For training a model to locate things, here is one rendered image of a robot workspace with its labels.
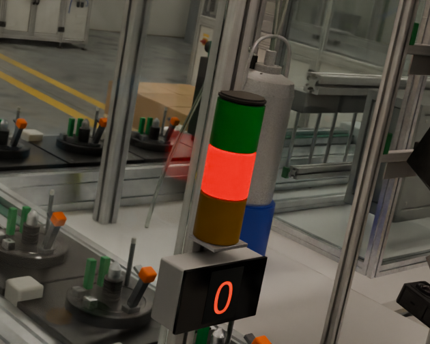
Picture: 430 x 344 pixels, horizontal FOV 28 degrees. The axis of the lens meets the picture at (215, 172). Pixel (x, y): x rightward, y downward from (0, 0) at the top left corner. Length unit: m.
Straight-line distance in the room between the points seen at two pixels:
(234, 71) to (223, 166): 0.10
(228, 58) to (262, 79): 1.00
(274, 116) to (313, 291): 0.40
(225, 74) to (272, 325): 0.92
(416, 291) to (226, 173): 0.26
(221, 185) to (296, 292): 1.05
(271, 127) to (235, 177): 1.02
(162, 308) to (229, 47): 0.28
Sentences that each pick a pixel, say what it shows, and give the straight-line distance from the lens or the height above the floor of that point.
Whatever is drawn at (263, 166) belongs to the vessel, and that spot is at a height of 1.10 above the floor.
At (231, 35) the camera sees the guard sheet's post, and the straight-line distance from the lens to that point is 0.87.
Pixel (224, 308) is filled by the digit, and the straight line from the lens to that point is 0.93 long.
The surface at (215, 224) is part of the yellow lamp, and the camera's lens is 0.88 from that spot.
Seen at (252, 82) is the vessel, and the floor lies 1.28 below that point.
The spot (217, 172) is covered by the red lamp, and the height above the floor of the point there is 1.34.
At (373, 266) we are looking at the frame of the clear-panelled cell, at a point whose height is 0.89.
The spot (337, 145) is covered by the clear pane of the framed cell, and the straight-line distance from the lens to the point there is 2.13.
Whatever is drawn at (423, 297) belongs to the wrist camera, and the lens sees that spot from 0.97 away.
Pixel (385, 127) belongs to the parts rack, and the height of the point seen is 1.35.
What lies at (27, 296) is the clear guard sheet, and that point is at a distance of 0.83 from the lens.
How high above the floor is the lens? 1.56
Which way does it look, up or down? 15 degrees down
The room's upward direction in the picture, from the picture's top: 11 degrees clockwise
